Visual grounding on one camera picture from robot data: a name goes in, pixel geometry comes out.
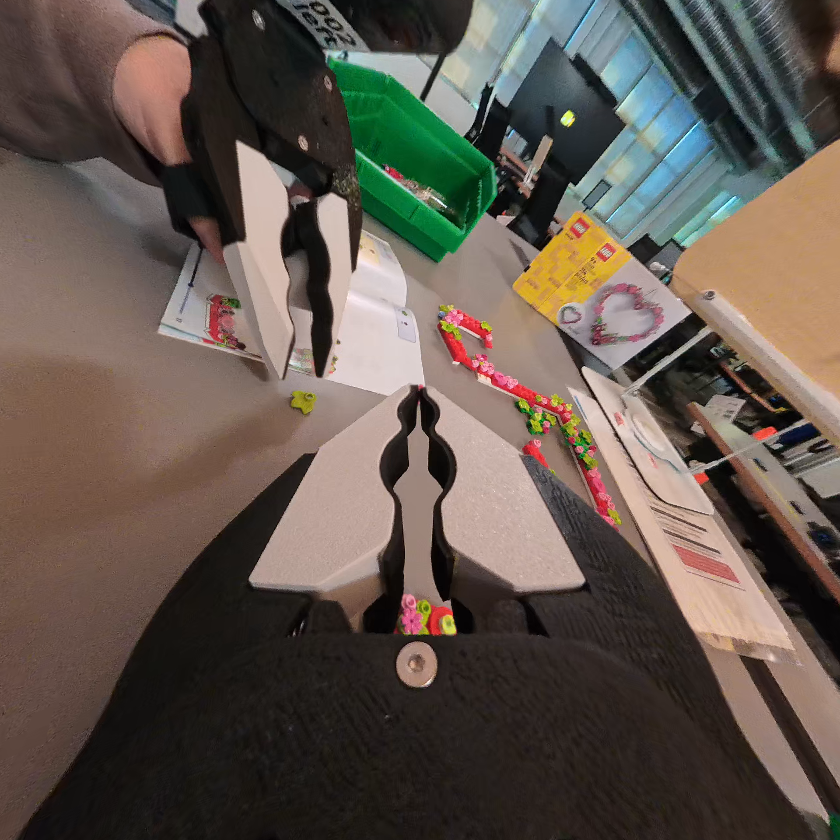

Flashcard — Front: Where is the black pole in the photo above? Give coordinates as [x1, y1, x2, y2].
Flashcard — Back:
[420, 51, 448, 104]

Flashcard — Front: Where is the person's left forearm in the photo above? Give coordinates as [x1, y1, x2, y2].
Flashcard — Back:
[0, 0, 191, 188]

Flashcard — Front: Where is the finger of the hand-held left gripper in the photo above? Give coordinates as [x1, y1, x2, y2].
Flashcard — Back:
[281, 195, 357, 379]
[222, 140, 296, 382]

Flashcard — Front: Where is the black monitor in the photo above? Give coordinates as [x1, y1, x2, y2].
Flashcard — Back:
[508, 38, 626, 186]

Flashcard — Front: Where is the white printed paper sheet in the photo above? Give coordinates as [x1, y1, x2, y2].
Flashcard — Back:
[566, 386, 800, 660]

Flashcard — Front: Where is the small red flowered lego assembly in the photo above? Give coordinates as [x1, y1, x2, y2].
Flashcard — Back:
[394, 594, 459, 636]

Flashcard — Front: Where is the person's left hand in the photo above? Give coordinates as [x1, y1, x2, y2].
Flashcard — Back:
[112, 36, 225, 265]

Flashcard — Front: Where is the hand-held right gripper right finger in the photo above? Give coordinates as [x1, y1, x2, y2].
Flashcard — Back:
[420, 386, 587, 603]

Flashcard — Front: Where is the white lego instruction booklet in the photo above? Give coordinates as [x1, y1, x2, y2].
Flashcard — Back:
[159, 230, 426, 396]

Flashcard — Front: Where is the clear bag of lego pieces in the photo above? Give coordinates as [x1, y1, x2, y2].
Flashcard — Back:
[382, 163, 462, 225]

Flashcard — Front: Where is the green plastic bin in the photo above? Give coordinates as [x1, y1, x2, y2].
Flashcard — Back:
[327, 58, 498, 263]

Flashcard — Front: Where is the black office chair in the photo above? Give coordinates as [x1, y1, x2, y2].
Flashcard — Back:
[508, 157, 572, 247]
[465, 82, 514, 165]

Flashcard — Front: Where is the red flowered lego heart frame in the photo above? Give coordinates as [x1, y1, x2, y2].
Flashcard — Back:
[437, 304, 623, 530]

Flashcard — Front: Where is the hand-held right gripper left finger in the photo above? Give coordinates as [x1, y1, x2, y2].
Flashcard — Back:
[248, 385, 421, 632]

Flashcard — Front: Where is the storage shelf with items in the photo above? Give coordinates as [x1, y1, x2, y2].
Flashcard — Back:
[686, 341, 840, 601]

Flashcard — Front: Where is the yellow lego box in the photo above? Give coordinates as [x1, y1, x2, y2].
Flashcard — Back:
[512, 210, 694, 372]

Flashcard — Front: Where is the tan desk divider panel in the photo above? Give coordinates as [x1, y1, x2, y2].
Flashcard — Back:
[669, 138, 840, 447]

